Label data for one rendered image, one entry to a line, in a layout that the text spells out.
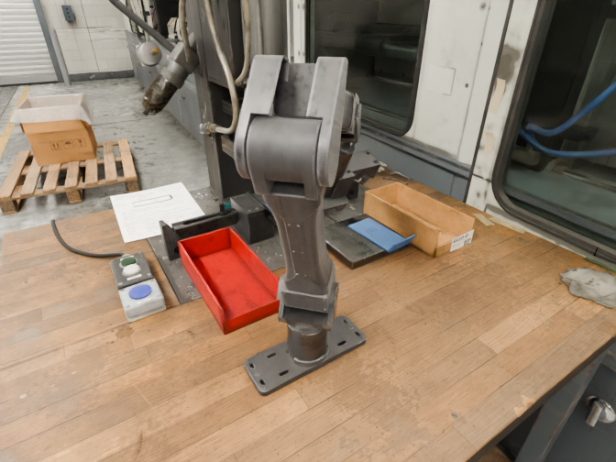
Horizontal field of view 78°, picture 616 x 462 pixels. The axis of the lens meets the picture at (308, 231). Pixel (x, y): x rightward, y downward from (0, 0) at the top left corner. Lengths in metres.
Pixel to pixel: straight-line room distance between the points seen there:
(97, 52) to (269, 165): 9.69
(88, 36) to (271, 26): 9.24
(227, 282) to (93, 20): 9.37
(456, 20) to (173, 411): 1.18
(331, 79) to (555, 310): 0.64
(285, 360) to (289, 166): 0.36
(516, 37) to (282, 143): 0.84
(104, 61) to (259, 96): 9.68
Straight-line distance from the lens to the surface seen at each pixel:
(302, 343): 0.59
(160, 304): 0.76
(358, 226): 0.94
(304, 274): 0.50
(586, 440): 1.38
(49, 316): 0.86
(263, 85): 0.39
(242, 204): 0.91
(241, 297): 0.75
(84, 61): 10.02
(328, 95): 0.37
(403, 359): 0.66
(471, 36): 1.26
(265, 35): 0.82
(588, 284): 0.94
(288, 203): 0.39
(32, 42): 9.96
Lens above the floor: 1.39
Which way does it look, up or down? 31 degrees down
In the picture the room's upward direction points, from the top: straight up
